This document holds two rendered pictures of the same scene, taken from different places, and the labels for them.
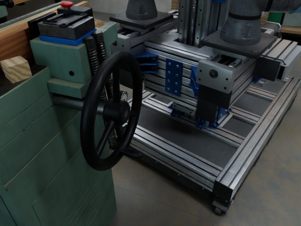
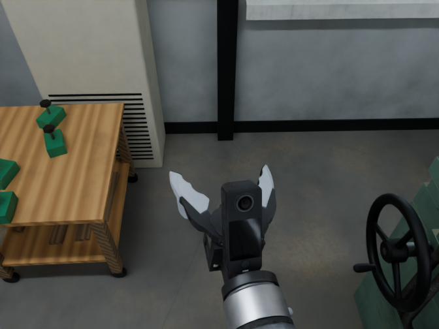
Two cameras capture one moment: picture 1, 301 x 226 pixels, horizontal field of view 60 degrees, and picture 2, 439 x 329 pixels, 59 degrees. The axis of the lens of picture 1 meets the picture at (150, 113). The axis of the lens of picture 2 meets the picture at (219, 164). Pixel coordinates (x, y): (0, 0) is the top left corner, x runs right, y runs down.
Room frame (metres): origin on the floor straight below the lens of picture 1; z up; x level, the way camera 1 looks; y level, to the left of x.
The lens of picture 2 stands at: (0.77, -0.52, 1.68)
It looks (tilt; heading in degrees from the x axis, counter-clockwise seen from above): 48 degrees down; 156
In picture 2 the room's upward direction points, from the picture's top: straight up
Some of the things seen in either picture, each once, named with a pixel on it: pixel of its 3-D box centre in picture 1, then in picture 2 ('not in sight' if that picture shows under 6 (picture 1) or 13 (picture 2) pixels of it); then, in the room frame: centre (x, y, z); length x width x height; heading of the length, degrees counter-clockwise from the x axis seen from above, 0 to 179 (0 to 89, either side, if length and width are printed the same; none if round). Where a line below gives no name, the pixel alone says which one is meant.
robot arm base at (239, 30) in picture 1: (242, 25); not in sight; (0.99, -0.35, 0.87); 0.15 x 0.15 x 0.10
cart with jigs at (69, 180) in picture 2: not in sight; (59, 187); (-0.50, -0.72, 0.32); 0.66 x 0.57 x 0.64; 158
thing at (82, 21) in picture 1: (70, 22); not in sight; (0.63, 0.19, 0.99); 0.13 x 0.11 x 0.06; 160
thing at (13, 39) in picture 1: (37, 38); not in sight; (0.67, 0.29, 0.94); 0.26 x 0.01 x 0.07; 160
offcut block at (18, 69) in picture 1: (16, 69); not in sight; (0.52, 0.30, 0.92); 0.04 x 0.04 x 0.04; 44
